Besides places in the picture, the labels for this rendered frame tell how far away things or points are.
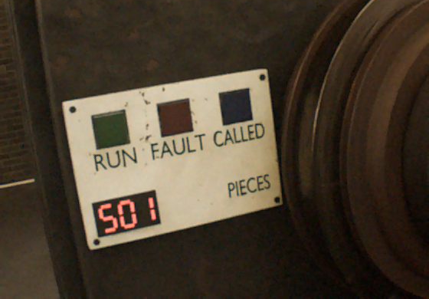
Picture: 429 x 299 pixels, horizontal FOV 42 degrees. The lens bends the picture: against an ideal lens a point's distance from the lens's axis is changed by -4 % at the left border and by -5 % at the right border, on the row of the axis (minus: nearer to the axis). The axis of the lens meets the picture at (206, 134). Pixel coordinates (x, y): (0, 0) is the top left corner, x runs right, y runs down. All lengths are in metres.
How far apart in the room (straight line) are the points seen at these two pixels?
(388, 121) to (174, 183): 0.27
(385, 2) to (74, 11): 0.36
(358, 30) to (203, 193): 0.28
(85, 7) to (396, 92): 0.37
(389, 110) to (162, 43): 0.29
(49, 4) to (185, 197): 0.29
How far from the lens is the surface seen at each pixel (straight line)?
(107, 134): 0.69
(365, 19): 0.67
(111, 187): 0.70
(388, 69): 0.66
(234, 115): 0.73
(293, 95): 0.69
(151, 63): 0.72
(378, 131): 0.65
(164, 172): 0.71
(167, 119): 0.70
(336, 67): 0.64
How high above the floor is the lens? 1.29
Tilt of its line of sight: 9 degrees down
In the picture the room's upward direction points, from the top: 8 degrees counter-clockwise
